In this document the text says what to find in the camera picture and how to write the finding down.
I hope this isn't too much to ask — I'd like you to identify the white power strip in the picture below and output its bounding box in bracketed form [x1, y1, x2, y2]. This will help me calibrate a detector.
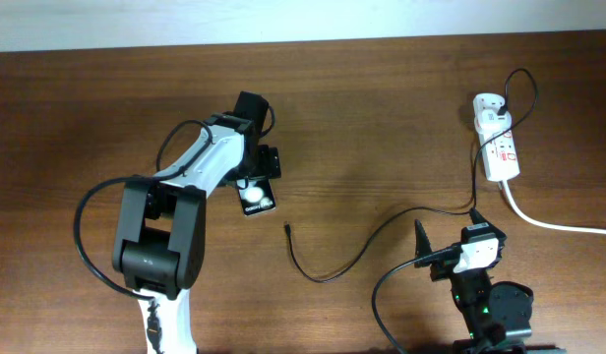
[477, 128, 520, 182]

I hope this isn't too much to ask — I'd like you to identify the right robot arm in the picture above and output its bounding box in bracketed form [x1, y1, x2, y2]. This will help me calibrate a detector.
[414, 208, 534, 353]

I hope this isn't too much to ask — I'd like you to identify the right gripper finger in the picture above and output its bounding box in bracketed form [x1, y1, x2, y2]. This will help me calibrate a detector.
[468, 207, 500, 234]
[414, 219, 433, 268]

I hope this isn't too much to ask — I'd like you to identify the white power strip cord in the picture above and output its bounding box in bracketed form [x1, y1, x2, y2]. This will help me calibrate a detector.
[499, 179, 606, 237]

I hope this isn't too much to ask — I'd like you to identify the white USB charger plug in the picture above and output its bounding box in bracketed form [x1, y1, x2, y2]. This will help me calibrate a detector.
[472, 93, 512, 134]

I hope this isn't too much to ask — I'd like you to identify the black USB charging cable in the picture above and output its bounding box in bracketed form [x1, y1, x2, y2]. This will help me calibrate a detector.
[283, 67, 539, 284]

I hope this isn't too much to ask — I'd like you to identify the black Samsung smartphone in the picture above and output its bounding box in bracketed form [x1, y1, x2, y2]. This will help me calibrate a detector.
[237, 180, 276, 216]

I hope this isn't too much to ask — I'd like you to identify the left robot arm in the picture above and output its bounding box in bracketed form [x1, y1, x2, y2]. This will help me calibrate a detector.
[112, 91, 281, 353]

